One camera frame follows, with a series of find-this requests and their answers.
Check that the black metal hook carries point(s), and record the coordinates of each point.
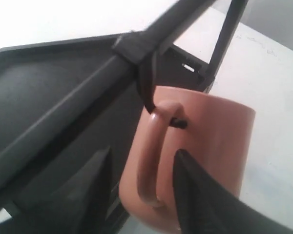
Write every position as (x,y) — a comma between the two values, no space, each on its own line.
(147,73)

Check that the black metal shelf rack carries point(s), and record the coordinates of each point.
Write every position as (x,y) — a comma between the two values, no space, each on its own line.
(63,101)

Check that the pink ceramic mug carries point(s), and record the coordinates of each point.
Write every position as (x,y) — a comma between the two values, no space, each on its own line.
(214,130)

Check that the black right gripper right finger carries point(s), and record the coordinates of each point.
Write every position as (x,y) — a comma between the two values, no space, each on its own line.
(205,207)

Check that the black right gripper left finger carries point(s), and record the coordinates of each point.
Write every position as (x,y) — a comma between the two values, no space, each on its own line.
(77,207)

